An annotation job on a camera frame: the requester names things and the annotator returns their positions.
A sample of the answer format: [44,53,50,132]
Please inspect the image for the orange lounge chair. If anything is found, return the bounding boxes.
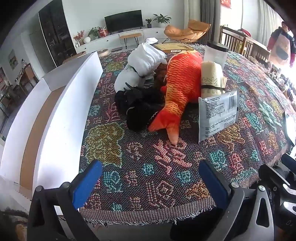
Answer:
[164,20,211,44]

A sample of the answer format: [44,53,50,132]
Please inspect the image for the wooden dining chair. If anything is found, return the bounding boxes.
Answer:
[220,25,255,56]

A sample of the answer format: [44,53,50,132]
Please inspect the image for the black plush toy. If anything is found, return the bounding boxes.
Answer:
[115,85,167,132]

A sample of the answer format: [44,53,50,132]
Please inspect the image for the white wipes packet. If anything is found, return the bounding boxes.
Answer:
[198,89,240,143]

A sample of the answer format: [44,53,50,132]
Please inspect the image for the dark glass cabinet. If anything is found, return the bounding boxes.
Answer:
[38,0,77,66]

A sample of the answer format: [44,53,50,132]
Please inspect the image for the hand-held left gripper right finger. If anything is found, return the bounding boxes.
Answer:
[170,159,277,241]

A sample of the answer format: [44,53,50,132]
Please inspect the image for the white plush toy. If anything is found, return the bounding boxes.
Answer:
[114,38,167,92]

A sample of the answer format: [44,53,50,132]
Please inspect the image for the beige towel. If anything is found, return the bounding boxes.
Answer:
[201,61,228,99]

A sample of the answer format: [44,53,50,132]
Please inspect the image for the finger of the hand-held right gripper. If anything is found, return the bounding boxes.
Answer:
[258,163,290,186]
[280,153,296,167]

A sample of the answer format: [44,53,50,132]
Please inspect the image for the orange fish plush toy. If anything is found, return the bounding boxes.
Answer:
[148,50,205,144]

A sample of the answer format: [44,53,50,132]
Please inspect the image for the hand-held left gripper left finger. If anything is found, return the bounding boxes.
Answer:
[27,159,103,241]

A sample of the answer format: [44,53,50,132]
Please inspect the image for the yellow flat box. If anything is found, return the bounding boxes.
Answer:
[154,42,195,52]

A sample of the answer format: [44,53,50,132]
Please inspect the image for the black television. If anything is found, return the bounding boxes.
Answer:
[105,10,143,33]

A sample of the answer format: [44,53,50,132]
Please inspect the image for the grey curtain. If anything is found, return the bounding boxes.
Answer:
[200,0,221,44]

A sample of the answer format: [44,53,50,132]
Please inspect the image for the green plant with red decoration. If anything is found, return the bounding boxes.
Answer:
[88,27,103,40]

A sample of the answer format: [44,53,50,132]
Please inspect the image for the brown plush toy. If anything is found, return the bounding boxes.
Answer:
[154,62,170,90]

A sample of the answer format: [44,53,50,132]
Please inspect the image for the white television cabinet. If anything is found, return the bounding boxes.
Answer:
[75,27,173,54]

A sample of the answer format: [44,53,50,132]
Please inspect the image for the white sheet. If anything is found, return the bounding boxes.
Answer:
[285,113,296,146]

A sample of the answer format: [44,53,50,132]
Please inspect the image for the clear bag with black cap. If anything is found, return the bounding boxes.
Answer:
[205,41,229,70]

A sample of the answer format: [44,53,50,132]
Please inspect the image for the white cardboard box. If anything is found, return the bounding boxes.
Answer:
[0,51,104,209]

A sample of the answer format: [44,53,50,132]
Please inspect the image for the large green potted plant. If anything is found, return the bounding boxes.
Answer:
[153,13,172,29]

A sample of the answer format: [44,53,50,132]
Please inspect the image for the framed wall picture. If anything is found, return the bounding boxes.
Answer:
[8,49,19,70]

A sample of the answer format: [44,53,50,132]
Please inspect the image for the wooden bench with black legs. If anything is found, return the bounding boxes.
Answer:
[120,33,142,49]

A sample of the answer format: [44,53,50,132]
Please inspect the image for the red flower arrangement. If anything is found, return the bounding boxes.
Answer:
[73,30,85,46]

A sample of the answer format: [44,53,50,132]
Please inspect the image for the patterned woven blanket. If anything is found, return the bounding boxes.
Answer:
[79,45,296,226]

